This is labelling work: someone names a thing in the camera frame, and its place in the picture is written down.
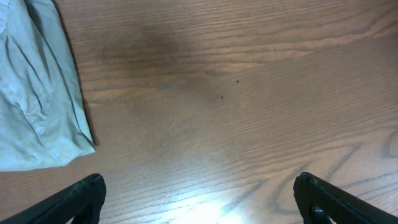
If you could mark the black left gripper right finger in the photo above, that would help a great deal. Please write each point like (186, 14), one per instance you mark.
(321, 202)

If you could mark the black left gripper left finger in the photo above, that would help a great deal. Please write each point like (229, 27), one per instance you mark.
(79, 203)

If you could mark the folded khaki shorts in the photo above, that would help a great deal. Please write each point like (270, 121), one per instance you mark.
(43, 122)

